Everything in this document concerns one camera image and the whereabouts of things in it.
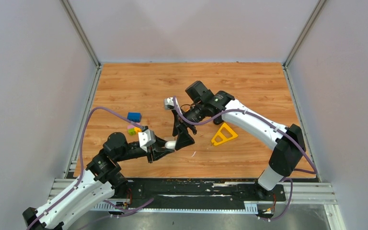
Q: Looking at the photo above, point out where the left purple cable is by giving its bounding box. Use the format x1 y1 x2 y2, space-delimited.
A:
25 106 154 230

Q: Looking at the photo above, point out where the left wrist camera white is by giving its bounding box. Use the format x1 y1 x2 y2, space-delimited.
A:
138 129 156 152

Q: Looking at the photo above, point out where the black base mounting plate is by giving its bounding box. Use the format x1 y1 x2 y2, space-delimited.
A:
108 178 286 210

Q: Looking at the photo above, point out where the blue toy brick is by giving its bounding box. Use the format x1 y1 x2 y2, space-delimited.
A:
127 112 142 123

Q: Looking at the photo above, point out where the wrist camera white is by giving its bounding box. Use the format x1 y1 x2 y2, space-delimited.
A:
163 96 179 110
138 129 156 152

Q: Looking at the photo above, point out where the white earbud charging case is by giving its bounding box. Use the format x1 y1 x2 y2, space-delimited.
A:
164 140 176 150

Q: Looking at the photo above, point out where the yellow triangular toy frame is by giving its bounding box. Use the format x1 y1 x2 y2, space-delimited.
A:
211 123 238 146

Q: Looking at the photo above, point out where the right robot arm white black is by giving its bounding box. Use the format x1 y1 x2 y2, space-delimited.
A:
164 81 306 200

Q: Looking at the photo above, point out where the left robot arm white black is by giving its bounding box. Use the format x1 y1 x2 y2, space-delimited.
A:
23 130 176 230

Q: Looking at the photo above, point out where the pink green orange brick stack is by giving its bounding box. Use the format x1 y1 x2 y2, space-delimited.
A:
127 125 142 136

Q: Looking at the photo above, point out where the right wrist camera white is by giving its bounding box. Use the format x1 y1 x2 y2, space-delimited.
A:
163 96 179 110

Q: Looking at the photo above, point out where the black earbud charging case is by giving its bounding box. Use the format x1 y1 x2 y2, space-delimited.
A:
213 116 224 125

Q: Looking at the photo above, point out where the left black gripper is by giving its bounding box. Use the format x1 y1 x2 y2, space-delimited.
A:
116 134 175 163

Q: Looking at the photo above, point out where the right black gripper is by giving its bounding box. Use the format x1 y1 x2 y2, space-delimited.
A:
172 101 207 150

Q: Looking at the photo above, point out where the white slotted cable duct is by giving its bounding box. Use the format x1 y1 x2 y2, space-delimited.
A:
58 200 259 215

